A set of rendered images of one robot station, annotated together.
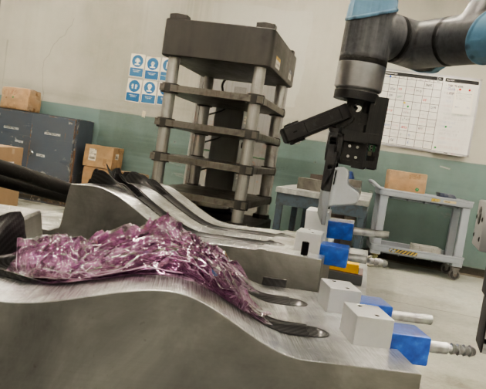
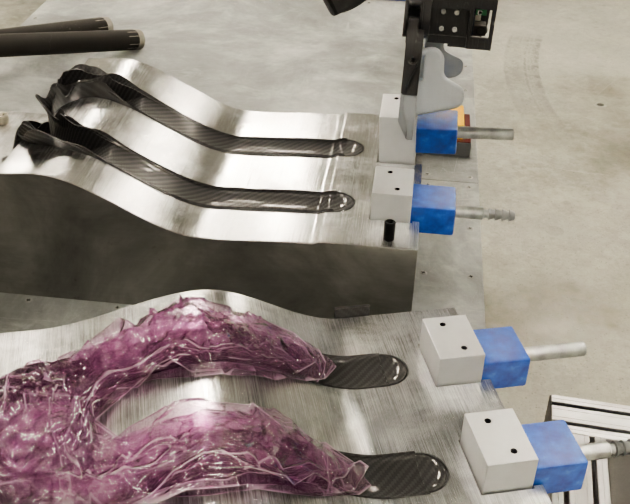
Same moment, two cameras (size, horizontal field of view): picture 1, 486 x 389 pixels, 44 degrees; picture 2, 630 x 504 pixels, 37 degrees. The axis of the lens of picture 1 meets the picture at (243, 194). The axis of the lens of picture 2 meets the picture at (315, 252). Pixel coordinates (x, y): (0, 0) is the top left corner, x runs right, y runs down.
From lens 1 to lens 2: 0.35 m
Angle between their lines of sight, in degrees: 31
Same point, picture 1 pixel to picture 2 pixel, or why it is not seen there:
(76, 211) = (17, 211)
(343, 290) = (459, 358)
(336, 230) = (431, 141)
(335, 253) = (434, 217)
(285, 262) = (361, 256)
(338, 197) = (430, 99)
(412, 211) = not seen: outside the picture
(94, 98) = not seen: outside the picture
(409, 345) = (558, 475)
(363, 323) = (496, 471)
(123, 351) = not seen: outside the picture
